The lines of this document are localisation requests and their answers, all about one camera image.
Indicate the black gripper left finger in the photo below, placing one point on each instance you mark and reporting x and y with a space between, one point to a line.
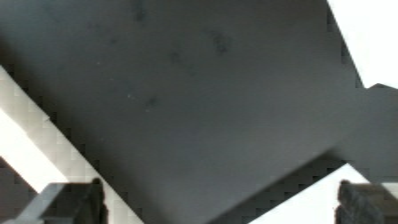
68 204

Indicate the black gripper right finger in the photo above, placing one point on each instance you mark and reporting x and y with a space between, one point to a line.
368 203

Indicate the white U-shaped border fence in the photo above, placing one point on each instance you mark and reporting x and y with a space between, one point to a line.
40 152

